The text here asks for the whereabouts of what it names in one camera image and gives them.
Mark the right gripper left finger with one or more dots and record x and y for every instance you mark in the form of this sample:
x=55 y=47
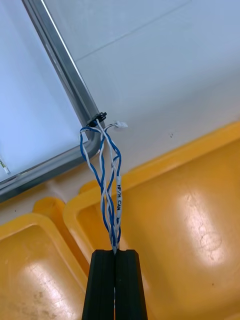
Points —
x=101 y=287

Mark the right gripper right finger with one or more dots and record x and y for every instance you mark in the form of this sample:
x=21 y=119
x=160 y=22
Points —
x=130 y=287

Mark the yellow-orange plastic bin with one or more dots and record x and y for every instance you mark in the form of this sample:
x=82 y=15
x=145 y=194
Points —
x=175 y=225
x=30 y=262

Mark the white sheet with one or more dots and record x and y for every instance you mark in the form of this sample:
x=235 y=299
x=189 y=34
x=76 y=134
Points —
x=25 y=87

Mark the steel tray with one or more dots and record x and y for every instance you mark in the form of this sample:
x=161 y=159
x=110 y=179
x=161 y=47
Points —
x=63 y=65

